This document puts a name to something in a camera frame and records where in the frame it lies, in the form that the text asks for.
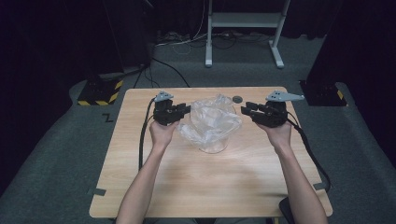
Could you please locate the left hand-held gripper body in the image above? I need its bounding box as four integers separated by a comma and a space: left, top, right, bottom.
151, 90, 185, 127

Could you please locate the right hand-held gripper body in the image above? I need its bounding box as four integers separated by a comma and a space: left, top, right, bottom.
257, 89, 305, 129

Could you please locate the clear plastic bag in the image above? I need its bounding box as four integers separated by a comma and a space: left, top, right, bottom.
177, 93, 244, 151

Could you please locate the clear plastic container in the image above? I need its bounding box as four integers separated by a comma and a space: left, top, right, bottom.
189, 95, 238, 155

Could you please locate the person's left hand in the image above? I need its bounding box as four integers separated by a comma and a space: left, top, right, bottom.
148, 119, 180, 151

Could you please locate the person's right hand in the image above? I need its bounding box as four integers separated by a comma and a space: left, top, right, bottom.
256, 120, 293, 149

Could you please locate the black yellow striped base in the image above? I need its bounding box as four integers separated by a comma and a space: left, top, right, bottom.
299, 79, 348, 107
77, 77, 124, 107

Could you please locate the black cabinet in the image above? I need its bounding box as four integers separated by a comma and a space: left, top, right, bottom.
103, 0, 156, 73

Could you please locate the black chair part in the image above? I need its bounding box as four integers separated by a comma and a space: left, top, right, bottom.
277, 196, 297, 224

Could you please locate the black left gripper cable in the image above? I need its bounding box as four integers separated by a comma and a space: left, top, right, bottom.
137, 97, 157, 171

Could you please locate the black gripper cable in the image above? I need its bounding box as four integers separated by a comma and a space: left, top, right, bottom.
285, 111, 332, 193
137, 97, 157, 171

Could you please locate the black floor cable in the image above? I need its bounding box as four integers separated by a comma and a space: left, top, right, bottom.
133, 57, 191, 89

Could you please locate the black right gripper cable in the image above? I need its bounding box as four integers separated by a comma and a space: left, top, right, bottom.
285, 111, 332, 193

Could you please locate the white floor cable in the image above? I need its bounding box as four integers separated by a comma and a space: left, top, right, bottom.
154, 0, 210, 56

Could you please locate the tangle of floor cables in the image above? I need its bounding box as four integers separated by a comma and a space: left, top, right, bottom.
157, 30, 273, 50

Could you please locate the white metal stand frame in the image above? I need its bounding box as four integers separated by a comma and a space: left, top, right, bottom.
204, 0, 292, 70

